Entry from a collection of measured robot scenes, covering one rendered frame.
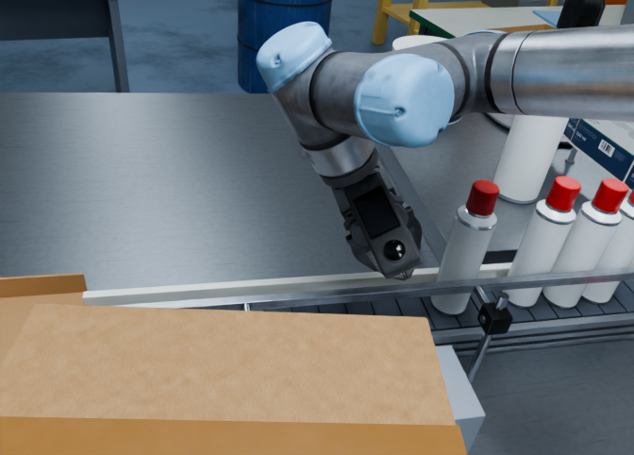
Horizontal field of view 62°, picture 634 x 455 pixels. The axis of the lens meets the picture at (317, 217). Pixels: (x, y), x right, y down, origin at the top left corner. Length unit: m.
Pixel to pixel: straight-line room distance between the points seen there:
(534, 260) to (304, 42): 0.45
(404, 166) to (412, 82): 0.67
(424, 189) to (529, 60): 0.57
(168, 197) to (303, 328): 0.68
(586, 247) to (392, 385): 0.48
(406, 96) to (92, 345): 0.29
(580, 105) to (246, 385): 0.34
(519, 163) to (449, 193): 0.14
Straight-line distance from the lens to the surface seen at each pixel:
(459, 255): 0.71
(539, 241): 0.77
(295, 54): 0.51
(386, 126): 0.44
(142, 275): 0.88
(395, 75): 0.44
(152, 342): 0.40
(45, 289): 0.87
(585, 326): 0.88
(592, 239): 0.80
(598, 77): 0.48
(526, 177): 1.05
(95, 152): 1.21
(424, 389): 0.39
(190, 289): 0.73
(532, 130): 1.01
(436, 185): 1.06
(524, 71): 0.50
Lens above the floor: 1.42
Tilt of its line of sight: 36 degrees down
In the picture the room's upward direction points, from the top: 6 degrees clockwise
